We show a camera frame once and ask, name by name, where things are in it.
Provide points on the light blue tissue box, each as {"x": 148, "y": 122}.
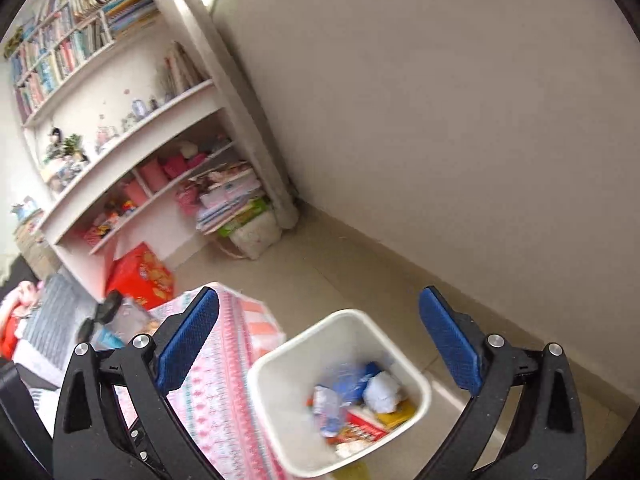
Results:
{"x": 25, "y": 209}

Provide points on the white shelf unit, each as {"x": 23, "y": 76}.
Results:
{"x": 150, "y": 130}

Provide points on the striped quilted armrest cover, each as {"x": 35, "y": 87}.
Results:
{"x": 55, "y": 325}

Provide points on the green tissue pack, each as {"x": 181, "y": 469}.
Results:
{"x": 245, "y": 220}

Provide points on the stack of papers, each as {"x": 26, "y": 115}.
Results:
{"x": 230, "y": 195}

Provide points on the yellow snack packet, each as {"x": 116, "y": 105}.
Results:
{"x": 397, "y": 415}

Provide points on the pink container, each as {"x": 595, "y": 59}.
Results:
{"x": 154, "y": 174}

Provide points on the rows of shelved books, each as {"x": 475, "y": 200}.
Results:
{"x": 65, "y": 40}

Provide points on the white cloth bag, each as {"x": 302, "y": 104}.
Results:
{"x": 257, "y": 237}

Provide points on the white plastic trash bin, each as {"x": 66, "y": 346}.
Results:
{"x": 280, "y": 410}

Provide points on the orange pillow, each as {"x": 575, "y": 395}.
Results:
{"x": 10, "y": 335}

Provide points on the small blue bottle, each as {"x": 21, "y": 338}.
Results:
{"x": 138, "y": 107}

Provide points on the clear plastic jar black lid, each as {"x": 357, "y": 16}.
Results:
{"x": 125, "y": 312}

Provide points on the red noodle bowl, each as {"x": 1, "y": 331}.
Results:
{"x": 357, "y": 432}

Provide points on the pink plush toy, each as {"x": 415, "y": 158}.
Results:
{"x": 25, "y": 294}

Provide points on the small potted plant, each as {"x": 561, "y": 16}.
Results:
{"x": 67, "y": 146}

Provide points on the stack of books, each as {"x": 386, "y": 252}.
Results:
{"x": 37, "y": 250}

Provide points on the plastic jar with blue label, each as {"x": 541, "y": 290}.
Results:
{"x": 107, "y": 338}

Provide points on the white paper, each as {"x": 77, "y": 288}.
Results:
{"x": 382, "y": 392}

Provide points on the upright books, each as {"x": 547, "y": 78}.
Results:
{"x": 182, "y": 70}

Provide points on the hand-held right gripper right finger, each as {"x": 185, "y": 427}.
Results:
{"x": 447, "y": 340}

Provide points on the small pink basket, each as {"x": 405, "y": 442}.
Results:
{"x": 175, "y": 166}

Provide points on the dark haired doll figure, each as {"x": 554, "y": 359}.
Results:
{"x": 54, "y": 137}

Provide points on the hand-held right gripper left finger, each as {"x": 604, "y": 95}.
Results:
{"x": 187, "y": 340}

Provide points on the red cardboard box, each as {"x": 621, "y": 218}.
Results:
{"x": 142, "y": 275}

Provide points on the light blue snack packet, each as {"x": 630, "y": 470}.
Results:
{"x": 326, "y": 407}

